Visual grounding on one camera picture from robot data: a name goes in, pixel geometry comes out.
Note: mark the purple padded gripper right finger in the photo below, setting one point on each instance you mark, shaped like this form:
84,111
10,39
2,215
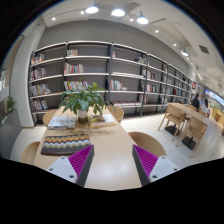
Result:
150,167

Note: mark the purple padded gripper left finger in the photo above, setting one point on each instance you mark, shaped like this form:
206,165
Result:
74,168

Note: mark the zigzag patterned folded towel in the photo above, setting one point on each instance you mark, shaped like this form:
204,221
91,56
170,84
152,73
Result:
65,145

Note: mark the wooden chair near right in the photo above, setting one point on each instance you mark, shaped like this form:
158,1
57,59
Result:
148,143

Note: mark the wooden chair near left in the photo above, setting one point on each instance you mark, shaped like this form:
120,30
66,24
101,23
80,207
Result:
29,154

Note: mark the white book on table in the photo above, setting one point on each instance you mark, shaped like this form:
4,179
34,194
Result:
62,122

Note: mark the yellow green book on table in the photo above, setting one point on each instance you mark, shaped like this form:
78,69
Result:
101,120

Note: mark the wooden chair far left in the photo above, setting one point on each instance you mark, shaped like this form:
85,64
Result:
48,116

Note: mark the wooden chair far right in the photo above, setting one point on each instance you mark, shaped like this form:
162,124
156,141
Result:
117,112

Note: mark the green potted plant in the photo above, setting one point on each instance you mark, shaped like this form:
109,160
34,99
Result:
79,102

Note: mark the seated person in dark clothes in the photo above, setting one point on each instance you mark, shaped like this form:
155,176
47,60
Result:
195,102

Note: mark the small plant at left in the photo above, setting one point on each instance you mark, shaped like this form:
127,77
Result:
10,103

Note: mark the round ceiling lamp right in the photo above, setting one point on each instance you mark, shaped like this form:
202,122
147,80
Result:
142,20

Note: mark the round ceiling lamp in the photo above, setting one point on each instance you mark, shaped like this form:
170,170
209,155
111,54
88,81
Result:
142,20
118,12
92,10

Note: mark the round ceiling lamp left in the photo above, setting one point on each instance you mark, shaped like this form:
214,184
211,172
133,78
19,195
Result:
92,10

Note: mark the round ceiling lamp middle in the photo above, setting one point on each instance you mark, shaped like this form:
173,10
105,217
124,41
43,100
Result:
118,12

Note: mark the large grey wall bookshelf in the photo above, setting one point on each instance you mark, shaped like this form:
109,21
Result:
134,80

